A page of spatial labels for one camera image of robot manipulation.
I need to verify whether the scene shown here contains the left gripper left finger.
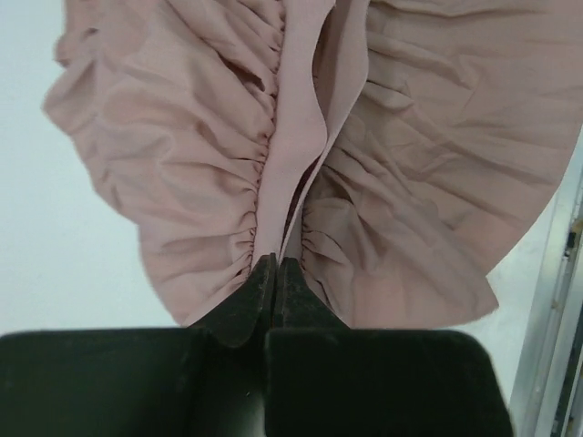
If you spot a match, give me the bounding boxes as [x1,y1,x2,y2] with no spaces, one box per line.
[1,255,277,436]

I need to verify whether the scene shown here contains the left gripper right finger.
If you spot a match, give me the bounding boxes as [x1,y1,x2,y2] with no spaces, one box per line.
[265,259,514,436]

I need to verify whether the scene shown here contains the dusty pink skirt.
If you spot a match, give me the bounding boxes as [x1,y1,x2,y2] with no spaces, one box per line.
[45,1,582,329]

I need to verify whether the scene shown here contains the aluminium rail frame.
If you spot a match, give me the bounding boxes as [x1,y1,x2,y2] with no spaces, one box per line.
[512,179,583,437]

